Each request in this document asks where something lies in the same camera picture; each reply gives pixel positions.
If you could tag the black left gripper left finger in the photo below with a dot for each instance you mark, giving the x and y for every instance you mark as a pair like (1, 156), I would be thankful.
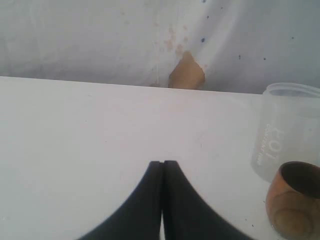
(139, 217)

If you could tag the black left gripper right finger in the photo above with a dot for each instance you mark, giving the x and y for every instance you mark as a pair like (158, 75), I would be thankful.
(186, 216)

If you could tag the brown wooden cup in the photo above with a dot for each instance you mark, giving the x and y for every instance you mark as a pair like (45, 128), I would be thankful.
(293, 201)

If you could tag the translucent plastic jar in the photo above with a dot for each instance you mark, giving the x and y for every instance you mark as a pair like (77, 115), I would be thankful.
(289, 128)

